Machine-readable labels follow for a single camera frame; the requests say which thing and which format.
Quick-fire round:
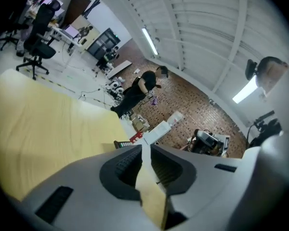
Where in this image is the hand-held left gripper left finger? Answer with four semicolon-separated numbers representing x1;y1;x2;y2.
16;144;161;231

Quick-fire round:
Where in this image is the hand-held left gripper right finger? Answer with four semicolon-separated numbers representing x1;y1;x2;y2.
150;143;270;231

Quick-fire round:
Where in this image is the dark calculator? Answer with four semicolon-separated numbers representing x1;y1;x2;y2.
113;140;136;151

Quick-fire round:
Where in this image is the silver and black machine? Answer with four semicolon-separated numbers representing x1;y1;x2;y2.
189;128;225;156

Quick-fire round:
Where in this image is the flat white box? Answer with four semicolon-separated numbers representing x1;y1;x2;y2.
143;120;171;146

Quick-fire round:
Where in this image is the yellow tablecloth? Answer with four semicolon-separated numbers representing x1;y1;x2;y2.
0;68;168;231

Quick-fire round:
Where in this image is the red box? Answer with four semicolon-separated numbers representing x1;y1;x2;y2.
129;131;144;143

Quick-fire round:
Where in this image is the white bag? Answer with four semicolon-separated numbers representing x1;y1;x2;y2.
166;111;184;126

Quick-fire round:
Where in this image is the cardboard box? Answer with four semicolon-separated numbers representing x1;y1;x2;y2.
131;114;150;132

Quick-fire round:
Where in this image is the long ceiling light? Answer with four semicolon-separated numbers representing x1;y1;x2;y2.
141;27;159;56
232;75;259;104

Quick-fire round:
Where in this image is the white and black robot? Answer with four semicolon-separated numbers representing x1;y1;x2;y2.
105;77;126;98
96;46;120;71

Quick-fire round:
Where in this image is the person's head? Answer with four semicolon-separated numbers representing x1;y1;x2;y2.
255;56;289;98

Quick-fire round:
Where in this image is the white board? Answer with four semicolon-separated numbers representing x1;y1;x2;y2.
106;60;132;79

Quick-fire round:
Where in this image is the black cabinet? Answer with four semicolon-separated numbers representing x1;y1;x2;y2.
86;27;121;61

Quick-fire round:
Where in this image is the white desk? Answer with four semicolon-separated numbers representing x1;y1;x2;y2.
47;24;85;64

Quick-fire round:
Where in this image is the open laptop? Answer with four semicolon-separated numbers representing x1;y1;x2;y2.
62;25;79;39

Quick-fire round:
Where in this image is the beige poster board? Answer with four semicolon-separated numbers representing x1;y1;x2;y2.
69;15;102;45

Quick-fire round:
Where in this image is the black office chair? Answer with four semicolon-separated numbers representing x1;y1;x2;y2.
15;0;61;81
0;11;29;51

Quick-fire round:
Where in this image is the brown door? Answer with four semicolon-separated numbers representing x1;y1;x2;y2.
62;0;92;30

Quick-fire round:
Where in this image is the black camera rig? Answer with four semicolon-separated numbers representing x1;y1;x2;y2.
246;110;284;149

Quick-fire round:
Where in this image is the black head-mounted camera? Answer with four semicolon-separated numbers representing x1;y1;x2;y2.
245;59;259;81

